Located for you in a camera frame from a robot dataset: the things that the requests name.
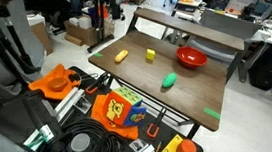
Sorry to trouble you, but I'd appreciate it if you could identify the green bumpy toy gourd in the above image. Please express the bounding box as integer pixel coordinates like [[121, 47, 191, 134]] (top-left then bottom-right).
[[162, 72, 177, 88]]

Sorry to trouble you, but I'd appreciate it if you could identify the red bowl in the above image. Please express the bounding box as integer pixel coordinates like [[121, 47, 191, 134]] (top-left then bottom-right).
[[176, 46, 208, 69]]

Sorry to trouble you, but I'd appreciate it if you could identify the yellow toy banana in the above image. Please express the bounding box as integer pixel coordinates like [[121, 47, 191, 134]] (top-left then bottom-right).
[[114, 50, 128, 62]]

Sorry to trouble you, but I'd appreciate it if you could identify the yellow block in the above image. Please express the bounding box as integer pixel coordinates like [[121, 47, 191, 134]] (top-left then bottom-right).
[[146, 49, 155, 60]]

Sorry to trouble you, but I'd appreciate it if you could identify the colourful soft toy cube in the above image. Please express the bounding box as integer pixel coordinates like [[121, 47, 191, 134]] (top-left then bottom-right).
[[104, 87, 147, 127]]

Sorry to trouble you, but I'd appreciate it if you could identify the green tape piece left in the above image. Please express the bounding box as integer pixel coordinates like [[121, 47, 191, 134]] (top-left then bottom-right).
[[94, 52, 103, 57]]

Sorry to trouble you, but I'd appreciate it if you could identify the brown wooden desk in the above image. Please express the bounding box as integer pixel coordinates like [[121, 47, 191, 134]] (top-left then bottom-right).
[[82, 3, 248, 135]]

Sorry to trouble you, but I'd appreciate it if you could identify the orange clamp left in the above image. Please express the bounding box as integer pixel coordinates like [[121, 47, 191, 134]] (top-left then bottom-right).
[[84, 70, 110, 97]]

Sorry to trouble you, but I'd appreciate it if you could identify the orange clamp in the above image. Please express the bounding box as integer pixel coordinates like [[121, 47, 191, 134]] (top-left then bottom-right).
[[146, 108, 166, 139], [84, 70, 110, 97]]

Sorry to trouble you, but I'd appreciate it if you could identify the orange cloth under cube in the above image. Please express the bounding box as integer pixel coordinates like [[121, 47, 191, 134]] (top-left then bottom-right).
[[91, 94, 139, 140]]

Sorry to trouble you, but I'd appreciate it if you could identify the orange clamp right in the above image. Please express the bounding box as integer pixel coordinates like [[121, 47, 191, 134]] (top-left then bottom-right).
[[146, 108, 166, 139]]

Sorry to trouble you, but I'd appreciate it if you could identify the cardboard box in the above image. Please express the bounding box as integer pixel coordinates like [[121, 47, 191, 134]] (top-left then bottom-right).
[[64, 15, 114, 47]]

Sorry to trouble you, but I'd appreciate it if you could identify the orange cloth with cup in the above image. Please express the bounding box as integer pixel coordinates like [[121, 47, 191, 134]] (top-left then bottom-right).
[[28, 64, 81, 101]]

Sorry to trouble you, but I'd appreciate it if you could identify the green tape strip right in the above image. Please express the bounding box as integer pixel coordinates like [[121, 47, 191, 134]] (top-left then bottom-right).
[[203, 108, 221, 119]]

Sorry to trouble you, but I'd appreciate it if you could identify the aluminium extrusion rail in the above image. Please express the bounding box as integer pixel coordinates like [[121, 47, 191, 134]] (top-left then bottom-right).
[[54, 87, 83, 122]]

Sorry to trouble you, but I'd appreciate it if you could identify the black coiled cable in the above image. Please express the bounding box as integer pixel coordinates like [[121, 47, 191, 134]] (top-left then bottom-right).
[[39, 111, 133, 152]]

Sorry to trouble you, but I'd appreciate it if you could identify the black camera tripod arm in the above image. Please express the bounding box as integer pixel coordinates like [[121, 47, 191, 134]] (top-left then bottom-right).
[[0, 0, 39, 88]]

